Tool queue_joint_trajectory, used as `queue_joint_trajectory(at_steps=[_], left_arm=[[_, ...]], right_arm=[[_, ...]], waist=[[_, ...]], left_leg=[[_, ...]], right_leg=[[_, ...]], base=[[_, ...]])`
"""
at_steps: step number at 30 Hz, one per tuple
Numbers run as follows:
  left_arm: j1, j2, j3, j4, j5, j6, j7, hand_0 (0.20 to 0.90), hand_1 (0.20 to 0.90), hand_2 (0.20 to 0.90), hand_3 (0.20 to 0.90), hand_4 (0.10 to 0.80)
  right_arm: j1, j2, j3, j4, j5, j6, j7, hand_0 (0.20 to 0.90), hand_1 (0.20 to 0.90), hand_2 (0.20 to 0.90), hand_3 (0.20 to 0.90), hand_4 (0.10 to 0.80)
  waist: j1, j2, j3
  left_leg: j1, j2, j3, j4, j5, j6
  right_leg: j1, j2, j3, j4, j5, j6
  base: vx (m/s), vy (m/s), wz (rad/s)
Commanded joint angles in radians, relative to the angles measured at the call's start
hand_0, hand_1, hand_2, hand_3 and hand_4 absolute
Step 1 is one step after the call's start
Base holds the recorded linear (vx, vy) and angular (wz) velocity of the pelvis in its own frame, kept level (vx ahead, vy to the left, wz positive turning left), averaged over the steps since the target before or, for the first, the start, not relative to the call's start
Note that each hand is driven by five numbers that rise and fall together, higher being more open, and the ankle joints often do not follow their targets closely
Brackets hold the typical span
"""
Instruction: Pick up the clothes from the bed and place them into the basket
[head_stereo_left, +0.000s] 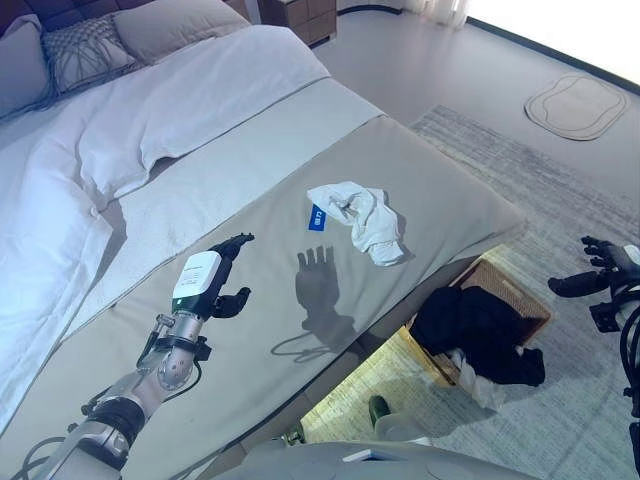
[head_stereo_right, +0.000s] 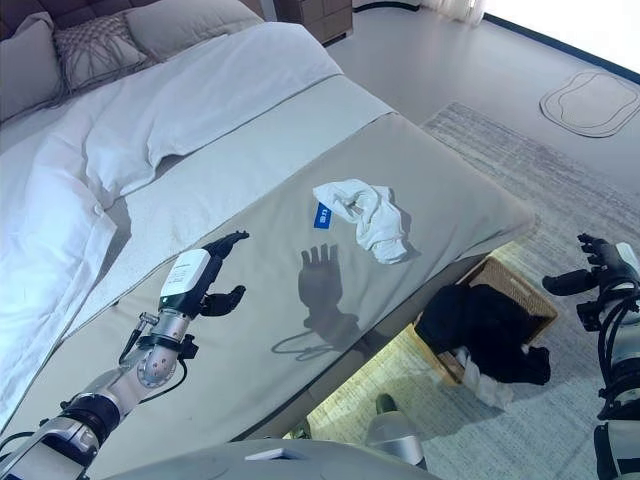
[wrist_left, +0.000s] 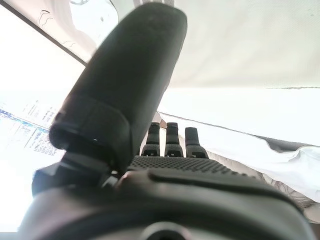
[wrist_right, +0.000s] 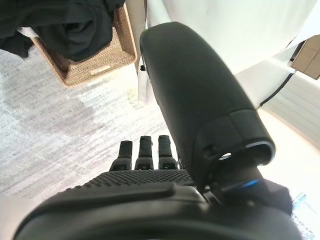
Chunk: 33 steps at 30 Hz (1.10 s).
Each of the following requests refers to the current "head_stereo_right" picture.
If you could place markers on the white duvet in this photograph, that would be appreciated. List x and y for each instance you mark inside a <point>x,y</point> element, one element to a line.
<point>200,100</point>

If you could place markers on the white garment with blue label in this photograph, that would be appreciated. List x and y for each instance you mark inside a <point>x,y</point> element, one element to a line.
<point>380,220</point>

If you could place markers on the cream garment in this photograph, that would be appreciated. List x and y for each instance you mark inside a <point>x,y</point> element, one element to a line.
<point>487,387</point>

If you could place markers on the bed with beige cover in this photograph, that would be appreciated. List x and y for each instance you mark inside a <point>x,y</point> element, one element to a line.
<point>400,165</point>

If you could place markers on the grey robot torso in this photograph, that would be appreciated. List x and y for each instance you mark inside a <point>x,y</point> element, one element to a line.
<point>260,462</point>

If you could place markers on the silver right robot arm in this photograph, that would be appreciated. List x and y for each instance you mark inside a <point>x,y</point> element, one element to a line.
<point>625,350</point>

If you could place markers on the woven wicker basket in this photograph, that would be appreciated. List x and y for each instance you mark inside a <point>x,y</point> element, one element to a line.
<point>520,290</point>

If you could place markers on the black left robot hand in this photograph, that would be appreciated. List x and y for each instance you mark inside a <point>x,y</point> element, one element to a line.
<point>185,275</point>

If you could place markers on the silver right robot leg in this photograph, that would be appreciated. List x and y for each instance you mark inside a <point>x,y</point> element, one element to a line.
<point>395,435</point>

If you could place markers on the black garment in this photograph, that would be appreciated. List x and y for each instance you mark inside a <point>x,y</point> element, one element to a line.
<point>480,325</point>

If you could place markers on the brown wooden nightstand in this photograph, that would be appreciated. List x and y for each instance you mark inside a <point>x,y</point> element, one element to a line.
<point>320,20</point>

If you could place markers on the brown tufted headboard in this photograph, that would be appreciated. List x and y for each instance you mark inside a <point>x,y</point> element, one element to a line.
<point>30,12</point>

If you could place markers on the small oval floor mat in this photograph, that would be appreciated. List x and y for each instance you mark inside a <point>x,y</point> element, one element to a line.
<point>590,102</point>

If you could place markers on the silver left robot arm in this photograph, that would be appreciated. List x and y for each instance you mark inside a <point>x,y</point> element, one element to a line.
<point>155,367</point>

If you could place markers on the plain beige pillow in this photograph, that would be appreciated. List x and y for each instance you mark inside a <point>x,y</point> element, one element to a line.
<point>190,27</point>
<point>25,70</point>

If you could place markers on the white curtain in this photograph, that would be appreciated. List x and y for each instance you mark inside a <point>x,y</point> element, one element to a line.
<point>450,7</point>

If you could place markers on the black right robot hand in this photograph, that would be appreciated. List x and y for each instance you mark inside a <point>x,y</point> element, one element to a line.
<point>617,265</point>

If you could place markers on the patterned decorative cushion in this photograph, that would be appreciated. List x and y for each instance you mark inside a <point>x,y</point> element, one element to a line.
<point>95,50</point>

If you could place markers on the black floor strip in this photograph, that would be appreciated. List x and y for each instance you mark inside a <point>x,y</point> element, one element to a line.
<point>550,43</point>

